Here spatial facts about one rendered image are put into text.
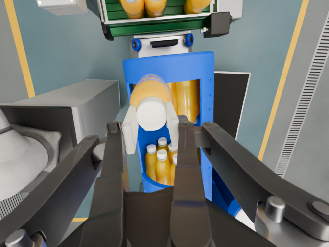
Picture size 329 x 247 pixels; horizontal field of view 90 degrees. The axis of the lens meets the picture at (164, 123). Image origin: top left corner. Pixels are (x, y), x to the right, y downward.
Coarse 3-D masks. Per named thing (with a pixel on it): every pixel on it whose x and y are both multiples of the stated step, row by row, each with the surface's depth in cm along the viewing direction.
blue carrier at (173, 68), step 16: (128, 64) 44; (144, 64) 41; (160, 64) 40; (176, 64) 40; (192, 64) 41; (208, 64) 44; (128, 80) 47; (176, 80) 41; (208, 80) 45; (128, 96) 52; (208, 96) 47; (208, 112) 49; (160, 128) 75; (144, 144) 70; (144, 160) 70; (208, 160) 55; (144, 176) 61; (208, 176) 58; (208, 192) 61
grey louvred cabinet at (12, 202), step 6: (24, 192) 176; (12, 198) 160; (18, 198) 168; (0, 204) 147; (6, 204) 153; (12, 204) 160; (18, 204) 168; (0, 210) 147; (6, 210) 153; (12, 210) 160; (0, 216) 147
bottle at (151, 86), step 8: (144, 80) 27; (152, 80) 25; (160, 80) 29; (136, 88) 25; (144, 88) 23; (152, 88) 23; (160, 88) 24; (168, 88) 26; (136, 96) 23; (144, 96) 22; (152, 96) 22; (160, 96) 23; (168, 96) 24; (136, 104) 23
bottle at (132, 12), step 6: (120, 0) 50; (126, 0) 47; (138, 0) 48; (126, 6) 49; (132, 6) 48; (138, 6) 49; (126, 12) 53; (132, 12) 51; (138, 12) 52; (144, 12) 61; (132, 18) 58; (138, 18) 58
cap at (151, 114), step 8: (144, 104) 20; (152, 104) 20; (160, 104) 20; (136, 112) 20; (144, 112) 20; (152, 112) 20; (160, 112) 20; (144, 120) 20; (152, 120) 20; (160, 120) 20; (144, 128) 21; (152, 128) 21
